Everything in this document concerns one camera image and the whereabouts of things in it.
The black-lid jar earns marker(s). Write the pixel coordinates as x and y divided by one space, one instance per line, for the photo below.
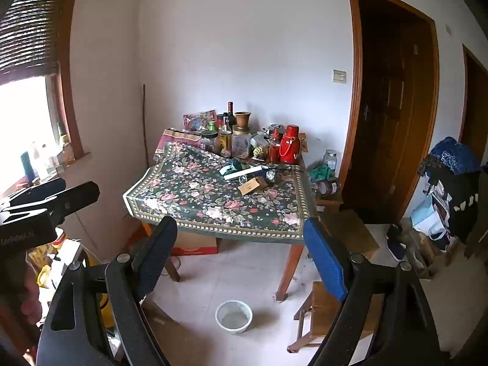
209 141

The green cloth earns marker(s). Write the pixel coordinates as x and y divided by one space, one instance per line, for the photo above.
318 172

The white basin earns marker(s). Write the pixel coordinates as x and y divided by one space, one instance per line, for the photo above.
233 317

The amber liquid bottle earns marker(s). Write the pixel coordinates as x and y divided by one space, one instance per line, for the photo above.
225 135

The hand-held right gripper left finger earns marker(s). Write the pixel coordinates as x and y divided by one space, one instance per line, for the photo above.
152 263

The person's left hand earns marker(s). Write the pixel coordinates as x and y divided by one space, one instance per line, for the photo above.
32 293

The small brown box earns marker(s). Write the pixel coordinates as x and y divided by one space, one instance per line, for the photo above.
251 186

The light blue bag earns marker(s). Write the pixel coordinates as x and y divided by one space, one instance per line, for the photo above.
427 213

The dark teal bottle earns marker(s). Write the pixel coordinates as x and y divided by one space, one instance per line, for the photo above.
26 166

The light switch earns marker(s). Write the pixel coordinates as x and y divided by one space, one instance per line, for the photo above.
339 76

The small wooden side stool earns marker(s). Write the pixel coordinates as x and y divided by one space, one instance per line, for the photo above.
329 202

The narrow wooden door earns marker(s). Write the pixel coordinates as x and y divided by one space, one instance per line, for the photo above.
474 103

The dark wooden door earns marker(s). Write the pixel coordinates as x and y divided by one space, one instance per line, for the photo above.
392 103

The dark wine bottle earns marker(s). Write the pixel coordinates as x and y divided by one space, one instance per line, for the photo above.
230 111

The red cardboard box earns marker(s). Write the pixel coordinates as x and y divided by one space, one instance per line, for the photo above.
194 244

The metal cups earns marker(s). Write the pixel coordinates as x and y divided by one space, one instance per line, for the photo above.
276 128

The wooden vase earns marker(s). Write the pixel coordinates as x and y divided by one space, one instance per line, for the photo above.
243 119

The wooden window frame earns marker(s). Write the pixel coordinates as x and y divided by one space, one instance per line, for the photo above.
70 84

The green crumpled wrapper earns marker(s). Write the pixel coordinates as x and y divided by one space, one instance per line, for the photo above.
234 166

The wooden table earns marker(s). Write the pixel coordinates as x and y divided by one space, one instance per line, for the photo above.
290 267

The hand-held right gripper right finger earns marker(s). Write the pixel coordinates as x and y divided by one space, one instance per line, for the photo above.
328 259

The long white box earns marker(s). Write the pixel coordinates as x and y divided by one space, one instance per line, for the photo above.
251 170

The pink patterned cloth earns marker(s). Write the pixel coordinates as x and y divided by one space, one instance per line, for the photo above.
171 137

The window blind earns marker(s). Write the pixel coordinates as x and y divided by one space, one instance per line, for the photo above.
30 26

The dark shoes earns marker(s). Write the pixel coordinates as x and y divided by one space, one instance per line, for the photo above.
394 242

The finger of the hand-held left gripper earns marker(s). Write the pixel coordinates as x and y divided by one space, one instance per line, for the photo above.
42 188
76 196

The blue cloth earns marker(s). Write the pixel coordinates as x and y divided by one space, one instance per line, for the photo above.
453 156

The empty glass jar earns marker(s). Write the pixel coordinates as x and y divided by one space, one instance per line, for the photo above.
330 159

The red thermos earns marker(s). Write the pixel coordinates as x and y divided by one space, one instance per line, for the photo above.
290 145

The lying brown jar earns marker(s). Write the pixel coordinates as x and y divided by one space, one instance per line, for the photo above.
328 186

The red sauce bottle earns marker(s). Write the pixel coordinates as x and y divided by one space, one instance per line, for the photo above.
273 146

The yellow-green spiky ball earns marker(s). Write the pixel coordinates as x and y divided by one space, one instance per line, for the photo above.
260 152

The yellow plastic container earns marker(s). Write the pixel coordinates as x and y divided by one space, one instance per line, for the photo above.
106 308

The large glass jar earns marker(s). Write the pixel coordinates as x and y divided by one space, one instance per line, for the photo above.
241 143

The colourful snack packet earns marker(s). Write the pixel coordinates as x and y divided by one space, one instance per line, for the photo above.
198 120

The floral tablecloth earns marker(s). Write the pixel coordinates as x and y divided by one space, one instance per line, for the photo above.
198 198

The green-cap bottle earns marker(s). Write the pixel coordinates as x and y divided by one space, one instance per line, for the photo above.
211 125

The green windowsill bottle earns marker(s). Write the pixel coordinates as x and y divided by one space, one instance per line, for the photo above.
61 133

